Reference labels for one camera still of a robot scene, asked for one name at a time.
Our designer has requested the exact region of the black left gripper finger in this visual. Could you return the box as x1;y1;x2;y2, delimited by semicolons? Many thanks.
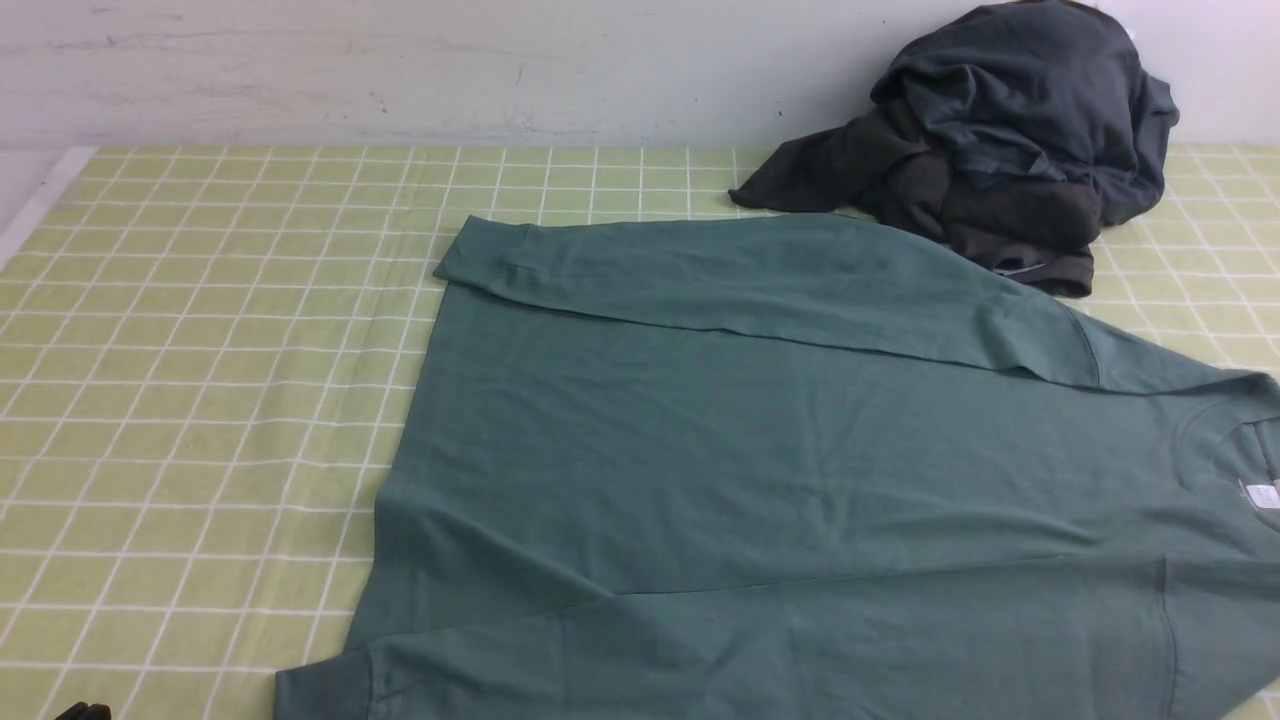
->
55;702;113;720

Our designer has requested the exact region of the green long-sleeved shirt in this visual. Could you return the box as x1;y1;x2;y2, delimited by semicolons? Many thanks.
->
273;215;1279;719

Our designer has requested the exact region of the green checkered tablecloth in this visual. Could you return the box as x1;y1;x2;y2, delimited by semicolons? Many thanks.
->
3;145;1277;719

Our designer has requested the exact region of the dark grey clothes pile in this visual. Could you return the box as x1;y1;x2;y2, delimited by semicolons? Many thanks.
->
730;1;1180;299

